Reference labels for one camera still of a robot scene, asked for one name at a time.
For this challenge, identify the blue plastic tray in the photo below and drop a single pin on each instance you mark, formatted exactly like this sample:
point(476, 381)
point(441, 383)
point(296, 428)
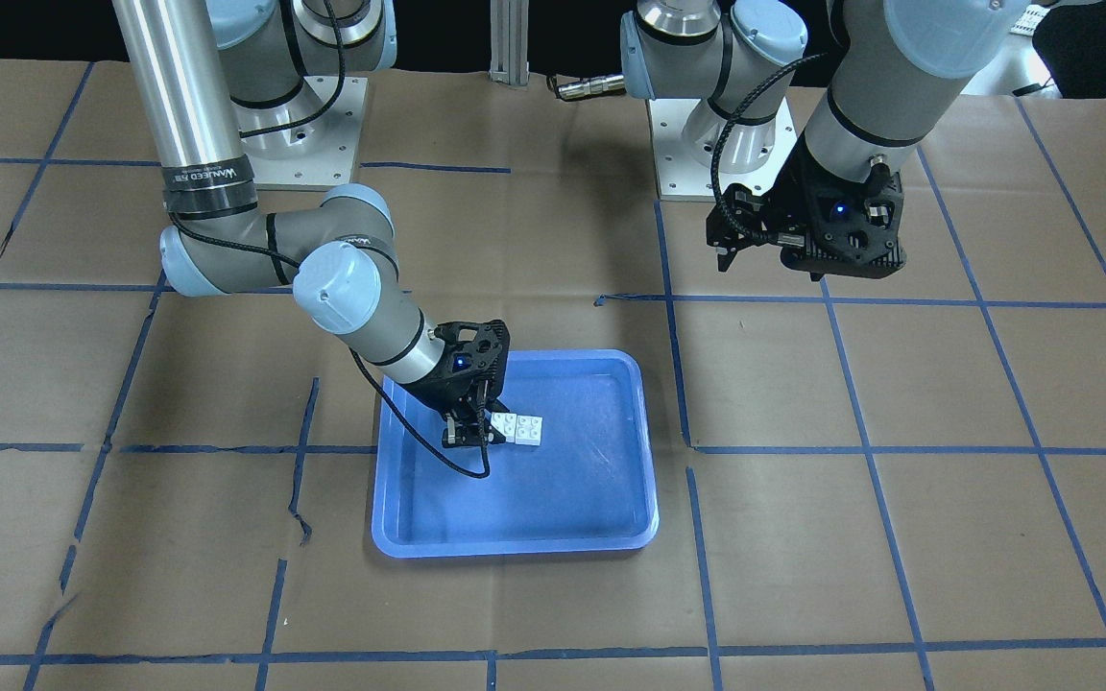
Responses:
point(589, 485)

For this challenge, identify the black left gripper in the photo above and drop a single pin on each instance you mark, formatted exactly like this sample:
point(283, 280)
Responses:
point(788, 195)

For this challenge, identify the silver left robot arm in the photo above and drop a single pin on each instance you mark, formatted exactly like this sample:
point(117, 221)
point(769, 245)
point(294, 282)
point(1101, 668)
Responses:
point(903, 65)

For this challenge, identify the white block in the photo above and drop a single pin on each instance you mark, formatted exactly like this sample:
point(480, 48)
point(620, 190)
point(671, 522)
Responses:
point(502, 426)
point(528, 431)

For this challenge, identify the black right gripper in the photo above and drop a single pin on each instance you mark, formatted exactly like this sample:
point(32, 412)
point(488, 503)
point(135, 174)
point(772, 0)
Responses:
point(440, 389)

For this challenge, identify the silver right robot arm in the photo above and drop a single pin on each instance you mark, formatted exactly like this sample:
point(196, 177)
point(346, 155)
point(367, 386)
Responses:
point(225, 83)

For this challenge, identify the aluminium frame post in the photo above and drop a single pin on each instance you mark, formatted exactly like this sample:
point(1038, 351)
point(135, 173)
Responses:
point(508, 42)

